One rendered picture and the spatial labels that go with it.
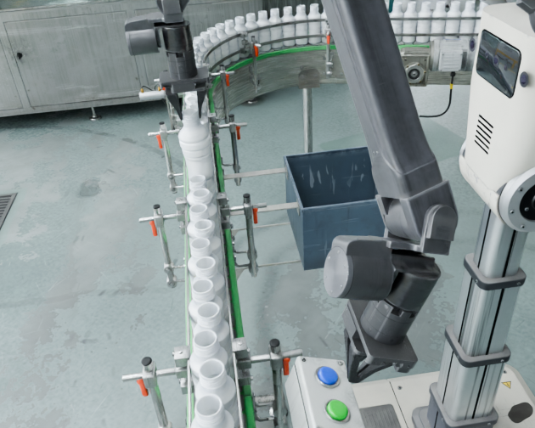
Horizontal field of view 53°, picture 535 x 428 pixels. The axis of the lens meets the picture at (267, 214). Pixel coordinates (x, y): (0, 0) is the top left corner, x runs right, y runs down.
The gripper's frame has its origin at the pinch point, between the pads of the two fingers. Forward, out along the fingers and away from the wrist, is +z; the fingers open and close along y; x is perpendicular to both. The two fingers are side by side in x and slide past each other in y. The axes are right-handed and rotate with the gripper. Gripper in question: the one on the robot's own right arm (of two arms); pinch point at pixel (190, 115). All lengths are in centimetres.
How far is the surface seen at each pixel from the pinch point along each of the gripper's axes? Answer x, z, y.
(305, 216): -8.6, 37.1, -26.1
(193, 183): 7.1, 13.1, 1.5
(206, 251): 30.9, 13.9, -0.4
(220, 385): 61, 15, -1
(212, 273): 36.9, 14.4, -1.2
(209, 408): 64, 16, 1
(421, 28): -118, 24, -99
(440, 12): -116, 18, -106
